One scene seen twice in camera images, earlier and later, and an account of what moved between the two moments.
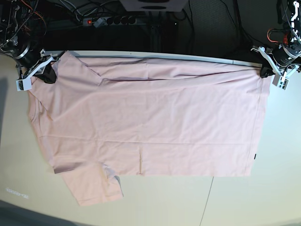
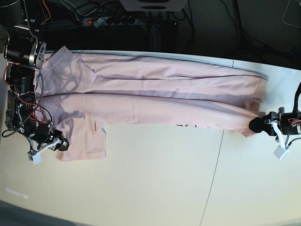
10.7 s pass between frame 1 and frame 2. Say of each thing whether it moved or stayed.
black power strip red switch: stayed
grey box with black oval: stayed
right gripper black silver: moved
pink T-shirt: moved
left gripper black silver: moved
